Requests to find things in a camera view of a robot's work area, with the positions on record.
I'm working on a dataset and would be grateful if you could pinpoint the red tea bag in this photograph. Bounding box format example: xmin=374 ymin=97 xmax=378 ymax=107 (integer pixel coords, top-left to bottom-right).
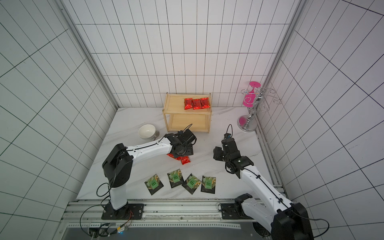
xmin=179 ymin=156 xmax=191 ymax=165
xmin=200 ymin=98 xmax=211 ymax=109
xmin=192 ymin=99 xmax=202 ymax=110
xmin=184 ymin=98 xmax=193 ymax=110
xmin=168 ymin=154 xmax=177 ymax=160

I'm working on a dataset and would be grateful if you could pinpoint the green tea bag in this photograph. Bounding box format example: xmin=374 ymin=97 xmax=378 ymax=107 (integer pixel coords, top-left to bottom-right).
xmin=145 ymin=174 xmax=164 ymax=195
xmin=167 ymin=169 xmax=184 ymax=189
xmin=201 ymin=176 xmax=216 ymax=194
xmin=182 ymin=174 xmax=202 ymax=195

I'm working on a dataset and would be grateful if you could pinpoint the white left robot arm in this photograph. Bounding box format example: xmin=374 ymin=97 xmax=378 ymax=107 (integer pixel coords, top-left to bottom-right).
xmin=102 ymin=129 xmax=197 ymax=220

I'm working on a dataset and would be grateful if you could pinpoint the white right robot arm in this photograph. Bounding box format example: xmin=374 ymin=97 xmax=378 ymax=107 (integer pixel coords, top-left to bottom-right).
xmin=214 ymin=134 xmax=315 ymax=240

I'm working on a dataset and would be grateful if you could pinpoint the light wooden two-tier shelf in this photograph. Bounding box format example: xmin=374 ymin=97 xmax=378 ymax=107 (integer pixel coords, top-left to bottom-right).
xmin=163 ymin=93 xmax=212 ymax=133

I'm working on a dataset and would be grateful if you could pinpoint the chrome cup holder stand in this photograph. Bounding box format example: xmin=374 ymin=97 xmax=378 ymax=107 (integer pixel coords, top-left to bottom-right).
xmin=237 ymin=88 xmax=281 ymax=132

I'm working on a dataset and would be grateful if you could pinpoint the white ceramic bowl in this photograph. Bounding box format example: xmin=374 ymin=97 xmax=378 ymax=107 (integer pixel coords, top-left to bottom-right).
xmin=138 ymin=124 xmax=157 ymax=139

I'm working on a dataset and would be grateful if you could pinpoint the pink wine glass decoration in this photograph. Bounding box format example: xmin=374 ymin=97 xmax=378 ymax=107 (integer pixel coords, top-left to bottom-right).
xmin=241 ymin=82 xmax=262 ymax=108

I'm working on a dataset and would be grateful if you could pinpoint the spoon with white handle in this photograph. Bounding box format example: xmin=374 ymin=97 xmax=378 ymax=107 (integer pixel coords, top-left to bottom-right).
xmin=153 ymin=131 xmax=160 ymax=140

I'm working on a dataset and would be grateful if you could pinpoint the metal base rail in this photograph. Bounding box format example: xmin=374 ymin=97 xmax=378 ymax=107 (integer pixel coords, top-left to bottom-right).
xmin=53 ymin=199 xmax=273 ymax=240

